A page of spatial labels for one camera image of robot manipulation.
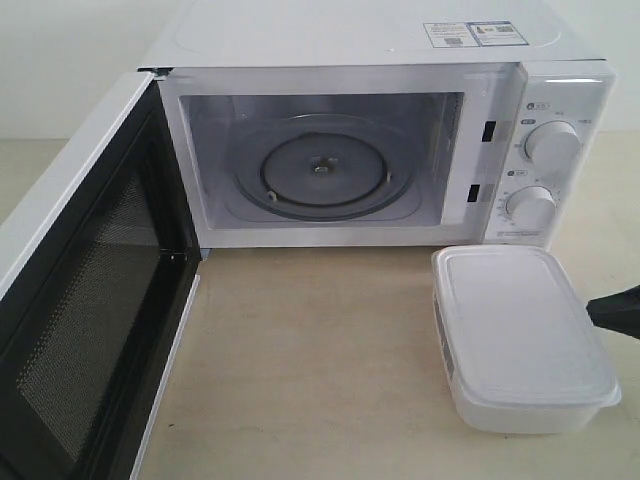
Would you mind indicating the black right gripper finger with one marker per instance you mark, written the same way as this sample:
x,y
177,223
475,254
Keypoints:
x,y
619,312

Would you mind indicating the white plastic lidded container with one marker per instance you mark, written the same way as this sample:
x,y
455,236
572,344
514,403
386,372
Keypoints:
x,y
520,351

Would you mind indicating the white frame with dark panel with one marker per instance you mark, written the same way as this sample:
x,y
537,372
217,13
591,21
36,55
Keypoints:
x,y
98,274

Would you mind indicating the glass microwave turntable plate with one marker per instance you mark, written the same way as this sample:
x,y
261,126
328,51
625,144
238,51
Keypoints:
x,y
323,167

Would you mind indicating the white microwave oven body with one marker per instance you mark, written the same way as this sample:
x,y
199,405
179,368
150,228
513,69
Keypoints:
x,y
229,68

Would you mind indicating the lower white control knob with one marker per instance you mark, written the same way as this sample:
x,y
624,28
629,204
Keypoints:
x,y
531,207

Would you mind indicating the white control knob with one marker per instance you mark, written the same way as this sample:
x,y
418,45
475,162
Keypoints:
x,y
552,144
531,207

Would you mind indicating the upper white control knob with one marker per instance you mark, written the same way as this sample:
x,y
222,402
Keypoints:
x,y
552,144

